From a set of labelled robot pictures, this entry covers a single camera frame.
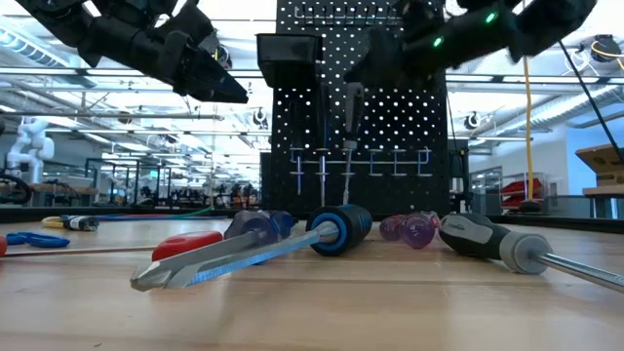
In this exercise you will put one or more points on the cardboard box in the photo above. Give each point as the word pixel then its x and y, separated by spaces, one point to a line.
pixel 607 163

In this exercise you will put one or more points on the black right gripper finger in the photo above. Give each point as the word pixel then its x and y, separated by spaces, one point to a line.
pixel 419 75
pixel 373 63

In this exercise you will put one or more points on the black metal peg board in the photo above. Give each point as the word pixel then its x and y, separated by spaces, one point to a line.
pixel 400 122

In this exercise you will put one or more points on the black hoop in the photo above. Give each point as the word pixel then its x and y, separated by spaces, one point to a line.
pixel 41 194

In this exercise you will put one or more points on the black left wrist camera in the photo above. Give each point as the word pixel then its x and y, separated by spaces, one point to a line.
pixel 190 24

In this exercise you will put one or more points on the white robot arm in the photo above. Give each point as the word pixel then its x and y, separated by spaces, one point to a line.
pixel 31 146

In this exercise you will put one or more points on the grey black nut driver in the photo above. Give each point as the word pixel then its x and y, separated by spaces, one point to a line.
pixel 354 112

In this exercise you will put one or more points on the large blue black screwdriver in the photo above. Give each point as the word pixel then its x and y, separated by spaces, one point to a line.
pixel 351 226

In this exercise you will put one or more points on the red storage bins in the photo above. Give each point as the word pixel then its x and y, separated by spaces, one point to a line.
pixel 519 187

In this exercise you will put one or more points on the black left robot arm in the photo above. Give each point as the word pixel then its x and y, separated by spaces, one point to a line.
pixel 97 34

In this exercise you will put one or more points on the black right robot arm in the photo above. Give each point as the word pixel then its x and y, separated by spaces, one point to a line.
pixel 536 19

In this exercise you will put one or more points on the black plastic bin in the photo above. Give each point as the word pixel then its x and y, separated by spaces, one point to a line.
pixel 287 56

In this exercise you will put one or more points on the silver hook rail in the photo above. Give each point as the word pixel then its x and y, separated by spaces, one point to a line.
pixel 322 19

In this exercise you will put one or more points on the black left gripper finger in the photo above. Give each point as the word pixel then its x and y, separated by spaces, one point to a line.
pixel 214 88
pixel 212 59

